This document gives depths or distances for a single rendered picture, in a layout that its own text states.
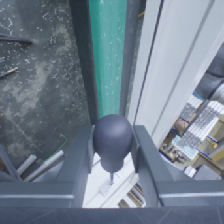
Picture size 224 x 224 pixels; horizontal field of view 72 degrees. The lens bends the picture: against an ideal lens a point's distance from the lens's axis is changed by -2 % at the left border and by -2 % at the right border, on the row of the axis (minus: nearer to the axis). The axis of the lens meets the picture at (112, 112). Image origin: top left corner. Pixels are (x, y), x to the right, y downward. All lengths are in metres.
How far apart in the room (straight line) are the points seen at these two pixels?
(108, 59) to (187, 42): 0.08
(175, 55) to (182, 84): 0.04
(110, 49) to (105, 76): 0.03
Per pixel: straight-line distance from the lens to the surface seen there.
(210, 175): 0.46
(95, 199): 0.31
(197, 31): 0.19
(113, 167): 0.18
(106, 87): 0.19
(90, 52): 0.17
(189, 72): 0.21
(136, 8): 0.20
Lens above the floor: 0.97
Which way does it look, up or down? 25 degrees down
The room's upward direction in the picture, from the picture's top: 130 degrees clockwise
